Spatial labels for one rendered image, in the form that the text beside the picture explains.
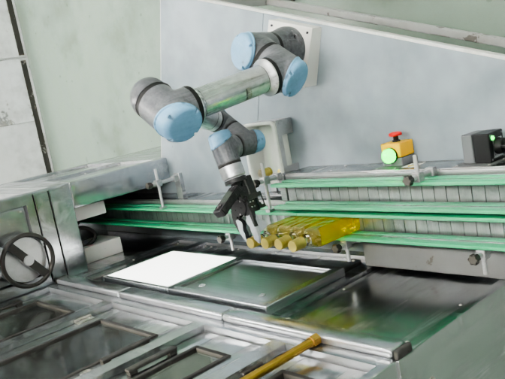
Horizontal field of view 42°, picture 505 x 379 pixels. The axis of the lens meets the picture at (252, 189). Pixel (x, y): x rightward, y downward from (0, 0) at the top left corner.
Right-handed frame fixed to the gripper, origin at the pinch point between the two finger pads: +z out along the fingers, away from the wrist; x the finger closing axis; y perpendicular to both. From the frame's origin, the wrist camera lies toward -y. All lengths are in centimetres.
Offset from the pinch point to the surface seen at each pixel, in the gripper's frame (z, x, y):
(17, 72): -185, 334, 103
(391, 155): -9.6, -37.2, 30.8
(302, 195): -8.1, 0.5, 27.7
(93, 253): -17, 107, 1
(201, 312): 13.6, 4.1, -23.7
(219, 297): 11.9, 3.9, -15.9
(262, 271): 10.8, 10.2, 7.8
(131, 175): -42, 87, 21
